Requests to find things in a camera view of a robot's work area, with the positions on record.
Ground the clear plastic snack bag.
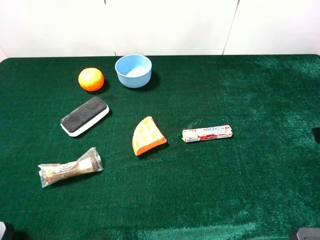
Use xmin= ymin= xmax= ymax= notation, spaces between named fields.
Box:
xmin=38 ymin=147 xmax=104 ymax=188

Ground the black object at right edge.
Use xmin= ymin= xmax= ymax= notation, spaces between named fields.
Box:
xmin=312 ymin=125 xmax=320 ymax=143

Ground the orange waffle slice toy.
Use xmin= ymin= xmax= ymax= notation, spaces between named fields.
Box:
xmin=132 ymin=116 xmax=167 ymax=156

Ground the green felt table cloth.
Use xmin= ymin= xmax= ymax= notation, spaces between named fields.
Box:
xmin=0 ymin=54 xmax=320 ymax=240

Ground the light blue bowl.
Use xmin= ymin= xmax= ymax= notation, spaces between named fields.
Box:
xmin=114 ymin=54 xmax=152 ymax=89

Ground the Hi-Chew candy pack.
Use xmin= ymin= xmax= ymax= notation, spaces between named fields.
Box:
xmin=182 ymin=125 xmax=233 ymax=143

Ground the black and white eraser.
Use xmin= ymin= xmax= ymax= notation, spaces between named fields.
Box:
xmin=60 ymin=96 xmax=110 ymax=137

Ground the orange fruit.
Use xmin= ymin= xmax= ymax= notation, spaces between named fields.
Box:
xmin=78 ymin=67 xmax=105 ymax=92

